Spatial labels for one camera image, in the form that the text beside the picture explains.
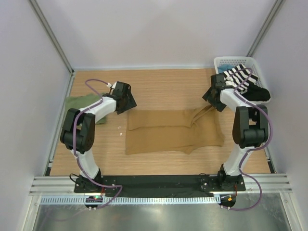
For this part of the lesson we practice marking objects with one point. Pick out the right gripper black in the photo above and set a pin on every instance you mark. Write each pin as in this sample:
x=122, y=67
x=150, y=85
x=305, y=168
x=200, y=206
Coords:
x=219, y=106

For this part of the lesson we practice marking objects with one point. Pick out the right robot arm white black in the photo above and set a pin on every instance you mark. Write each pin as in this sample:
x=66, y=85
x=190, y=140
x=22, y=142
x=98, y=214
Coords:
x=250, y=130

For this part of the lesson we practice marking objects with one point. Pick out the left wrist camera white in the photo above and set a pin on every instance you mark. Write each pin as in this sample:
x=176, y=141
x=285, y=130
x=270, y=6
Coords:
x=111, y=86

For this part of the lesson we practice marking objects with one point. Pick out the green tank top blue trim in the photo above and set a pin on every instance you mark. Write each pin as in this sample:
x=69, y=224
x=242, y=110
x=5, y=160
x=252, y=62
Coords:
x=79, y=102

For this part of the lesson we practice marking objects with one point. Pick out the aluminium corner post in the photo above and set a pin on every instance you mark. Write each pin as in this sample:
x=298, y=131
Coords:
x=46, y=26
x=274, y=11

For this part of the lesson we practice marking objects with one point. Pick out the right aluminium corner post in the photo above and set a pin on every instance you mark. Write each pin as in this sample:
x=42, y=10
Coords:
x=274, y=11

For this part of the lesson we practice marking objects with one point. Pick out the white plastic laundry basket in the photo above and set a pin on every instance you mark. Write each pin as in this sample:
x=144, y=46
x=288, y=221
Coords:
x=248, y=62

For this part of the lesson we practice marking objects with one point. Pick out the tan tank top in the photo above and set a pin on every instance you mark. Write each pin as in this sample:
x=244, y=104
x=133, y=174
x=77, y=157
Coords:
x=172, y=130

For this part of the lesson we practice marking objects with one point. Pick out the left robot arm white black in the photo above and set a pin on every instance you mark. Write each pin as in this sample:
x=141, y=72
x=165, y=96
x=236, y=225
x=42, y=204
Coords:
x=78, y=130

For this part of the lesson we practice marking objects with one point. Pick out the left aluminium corner post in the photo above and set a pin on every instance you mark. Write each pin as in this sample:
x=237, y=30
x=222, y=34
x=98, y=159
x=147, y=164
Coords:
x=46, y=26

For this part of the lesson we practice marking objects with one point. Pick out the black white striped tank top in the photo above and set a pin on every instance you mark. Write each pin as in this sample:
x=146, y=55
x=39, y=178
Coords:
x=238, y=74

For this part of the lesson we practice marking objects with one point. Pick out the white slotted cable duct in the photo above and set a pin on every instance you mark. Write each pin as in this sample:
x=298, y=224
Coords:
x=95, y=200

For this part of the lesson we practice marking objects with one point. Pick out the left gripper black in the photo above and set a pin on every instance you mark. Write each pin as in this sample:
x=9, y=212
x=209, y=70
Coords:
x=131, y=104

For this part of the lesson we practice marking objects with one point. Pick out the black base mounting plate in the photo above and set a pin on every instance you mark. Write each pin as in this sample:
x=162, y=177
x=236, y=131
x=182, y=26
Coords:
x=162, y=186

